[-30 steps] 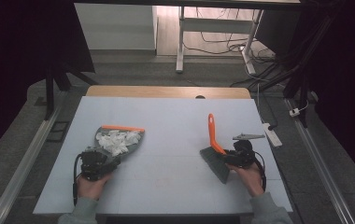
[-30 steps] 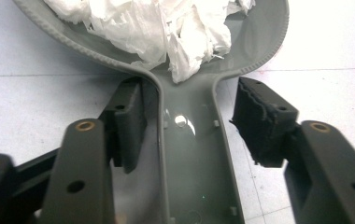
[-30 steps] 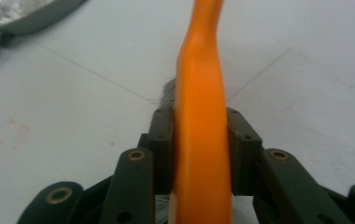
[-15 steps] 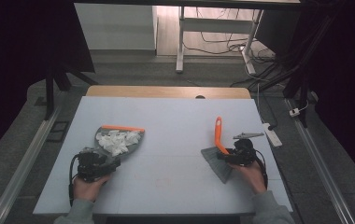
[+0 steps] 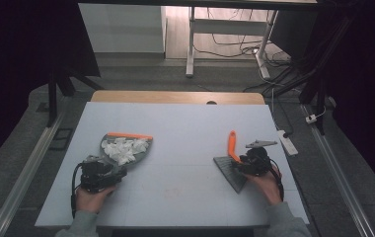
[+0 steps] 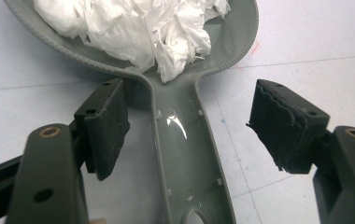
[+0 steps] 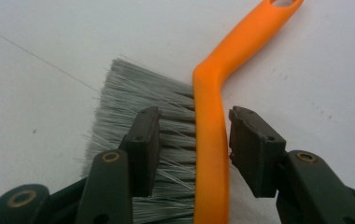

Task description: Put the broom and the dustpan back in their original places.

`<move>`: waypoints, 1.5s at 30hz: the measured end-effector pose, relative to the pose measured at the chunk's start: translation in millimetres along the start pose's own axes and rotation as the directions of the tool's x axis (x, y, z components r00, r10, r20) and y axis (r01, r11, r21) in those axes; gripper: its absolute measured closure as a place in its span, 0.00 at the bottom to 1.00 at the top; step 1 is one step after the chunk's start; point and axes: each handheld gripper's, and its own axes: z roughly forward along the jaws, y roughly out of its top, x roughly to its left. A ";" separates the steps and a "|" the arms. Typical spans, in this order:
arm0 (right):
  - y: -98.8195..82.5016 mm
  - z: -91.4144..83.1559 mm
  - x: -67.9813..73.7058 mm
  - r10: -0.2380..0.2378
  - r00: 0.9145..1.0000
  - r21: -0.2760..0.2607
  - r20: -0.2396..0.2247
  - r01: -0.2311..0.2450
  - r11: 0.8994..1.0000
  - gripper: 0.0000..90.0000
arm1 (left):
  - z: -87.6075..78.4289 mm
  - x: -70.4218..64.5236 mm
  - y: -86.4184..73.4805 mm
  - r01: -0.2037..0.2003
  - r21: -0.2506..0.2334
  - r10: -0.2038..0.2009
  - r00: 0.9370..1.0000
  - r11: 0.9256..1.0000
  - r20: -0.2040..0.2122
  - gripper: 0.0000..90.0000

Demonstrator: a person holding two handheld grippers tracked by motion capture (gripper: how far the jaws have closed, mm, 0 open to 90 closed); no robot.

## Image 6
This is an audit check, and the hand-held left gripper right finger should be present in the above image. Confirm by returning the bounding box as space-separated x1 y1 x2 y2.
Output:
246 78 331 175

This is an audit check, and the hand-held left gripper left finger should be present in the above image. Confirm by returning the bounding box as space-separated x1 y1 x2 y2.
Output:
73 77 131 182

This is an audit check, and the grey dustpan with orange lip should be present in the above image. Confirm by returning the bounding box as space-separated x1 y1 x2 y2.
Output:
3 0 260 224

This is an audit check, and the white tissue paper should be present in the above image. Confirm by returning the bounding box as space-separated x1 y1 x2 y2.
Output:
33 0 232 84

